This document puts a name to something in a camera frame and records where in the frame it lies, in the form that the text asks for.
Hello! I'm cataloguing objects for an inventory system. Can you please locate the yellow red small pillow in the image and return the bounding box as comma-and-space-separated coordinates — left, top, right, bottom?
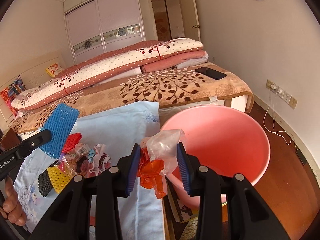
46, 63, 64, 78

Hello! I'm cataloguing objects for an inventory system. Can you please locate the folded pink blanket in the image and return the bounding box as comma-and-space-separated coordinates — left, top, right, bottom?
140, 50, 209, 73

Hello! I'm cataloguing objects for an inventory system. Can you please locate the red floral paper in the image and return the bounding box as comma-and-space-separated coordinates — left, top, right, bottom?
85, 144, 111, 178

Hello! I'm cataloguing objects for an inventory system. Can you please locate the black smartphone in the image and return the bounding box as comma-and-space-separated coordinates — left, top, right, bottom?
195, 67, 227, 80

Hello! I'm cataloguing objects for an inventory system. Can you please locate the person's left hand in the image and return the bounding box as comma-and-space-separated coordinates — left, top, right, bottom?
1, 177, 27, 226

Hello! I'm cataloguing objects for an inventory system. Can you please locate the folded polka dot quilt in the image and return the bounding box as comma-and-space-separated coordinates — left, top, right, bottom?
11, 38, 203, 110

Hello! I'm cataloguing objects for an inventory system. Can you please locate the dark wooden nightstand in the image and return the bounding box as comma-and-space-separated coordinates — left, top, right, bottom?
0, 128, 21, 152

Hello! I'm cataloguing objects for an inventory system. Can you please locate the white sliding door wardrobe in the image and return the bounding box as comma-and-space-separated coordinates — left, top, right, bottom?
63, 0, 145, 63

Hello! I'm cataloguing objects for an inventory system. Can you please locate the pink plastic trash bucket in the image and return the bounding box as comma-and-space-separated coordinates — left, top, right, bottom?
159, 104, 271, 211

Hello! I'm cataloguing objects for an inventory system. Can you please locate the cream bedroom door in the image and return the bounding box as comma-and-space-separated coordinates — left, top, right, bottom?
180, 0, 201, 41

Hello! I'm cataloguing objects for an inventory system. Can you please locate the brown leaf pattern blanket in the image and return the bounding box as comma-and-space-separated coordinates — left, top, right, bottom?
11, 62, 254, 134

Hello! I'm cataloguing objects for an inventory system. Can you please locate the blue foam fruit net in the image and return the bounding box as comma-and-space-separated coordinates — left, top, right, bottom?
40, 103, 80, 159

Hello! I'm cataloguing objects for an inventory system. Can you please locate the black foam fruit net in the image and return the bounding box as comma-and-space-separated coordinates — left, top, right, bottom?
38, 170, 53, 197

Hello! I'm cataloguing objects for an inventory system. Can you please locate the light blue floral cloth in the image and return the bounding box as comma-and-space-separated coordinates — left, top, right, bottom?
14, 102, 164, 239

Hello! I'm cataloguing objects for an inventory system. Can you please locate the yellow foam fruit net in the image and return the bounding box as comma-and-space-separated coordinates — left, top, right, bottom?
47, 166, 71, 194

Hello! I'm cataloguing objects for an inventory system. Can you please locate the white charger cable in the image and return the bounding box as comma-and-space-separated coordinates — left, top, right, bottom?
262, 84, 292, 146

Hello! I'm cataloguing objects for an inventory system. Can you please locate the colourful patterned pillow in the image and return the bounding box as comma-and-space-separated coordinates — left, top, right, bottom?
1, 75, 27, 116

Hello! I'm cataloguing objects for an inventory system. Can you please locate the red foam fruit net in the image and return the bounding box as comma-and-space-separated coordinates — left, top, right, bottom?
61, 133, 82, 153

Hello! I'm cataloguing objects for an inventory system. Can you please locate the wall power socket strip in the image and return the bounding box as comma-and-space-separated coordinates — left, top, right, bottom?
266, 80, 298, 109

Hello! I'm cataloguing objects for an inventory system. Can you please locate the clear snack wrapper bundle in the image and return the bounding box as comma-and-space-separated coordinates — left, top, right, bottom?
55, 143, 90, 178

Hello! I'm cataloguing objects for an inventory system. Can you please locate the cream bed headboard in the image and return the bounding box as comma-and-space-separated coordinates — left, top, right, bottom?
1, 51, 66, 133

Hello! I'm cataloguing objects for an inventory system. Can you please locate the orange and clear plastic wrapper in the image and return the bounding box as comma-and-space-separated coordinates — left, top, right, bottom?
137, 129, 185, 199

